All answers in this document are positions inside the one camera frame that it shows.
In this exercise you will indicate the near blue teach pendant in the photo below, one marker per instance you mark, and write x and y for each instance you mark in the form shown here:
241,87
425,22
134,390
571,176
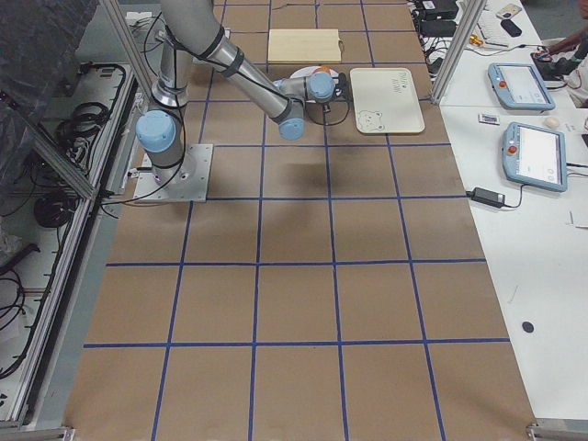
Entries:
535,156

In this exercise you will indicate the white round plate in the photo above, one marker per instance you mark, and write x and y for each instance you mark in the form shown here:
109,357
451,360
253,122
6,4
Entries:
309,70

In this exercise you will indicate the white keyboard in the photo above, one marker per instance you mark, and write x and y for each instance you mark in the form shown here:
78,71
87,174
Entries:
491,30

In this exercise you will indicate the bamboo cutting board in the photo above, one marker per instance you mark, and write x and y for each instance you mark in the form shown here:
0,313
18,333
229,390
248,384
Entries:
299,45

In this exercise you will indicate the blue teach pendant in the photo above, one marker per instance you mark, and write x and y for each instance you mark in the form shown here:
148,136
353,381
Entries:
535,156
519,87

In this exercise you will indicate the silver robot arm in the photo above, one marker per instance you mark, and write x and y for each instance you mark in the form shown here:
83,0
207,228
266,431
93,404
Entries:
192,32

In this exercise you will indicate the far blue teach pendant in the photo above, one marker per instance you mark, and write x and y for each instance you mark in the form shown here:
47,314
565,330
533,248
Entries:
519,87

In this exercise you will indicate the black power adapter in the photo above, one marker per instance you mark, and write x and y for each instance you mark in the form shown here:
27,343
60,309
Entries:
487,197

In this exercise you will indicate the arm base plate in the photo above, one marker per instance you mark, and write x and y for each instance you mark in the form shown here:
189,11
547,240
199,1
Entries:
189,182

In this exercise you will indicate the aluminium frame post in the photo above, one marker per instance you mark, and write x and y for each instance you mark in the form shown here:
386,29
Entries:
469,18

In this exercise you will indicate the cream bear tray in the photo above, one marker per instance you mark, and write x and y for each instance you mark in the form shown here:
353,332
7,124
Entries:
385,101

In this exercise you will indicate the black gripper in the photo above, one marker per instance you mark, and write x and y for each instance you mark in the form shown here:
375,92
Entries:
338,82

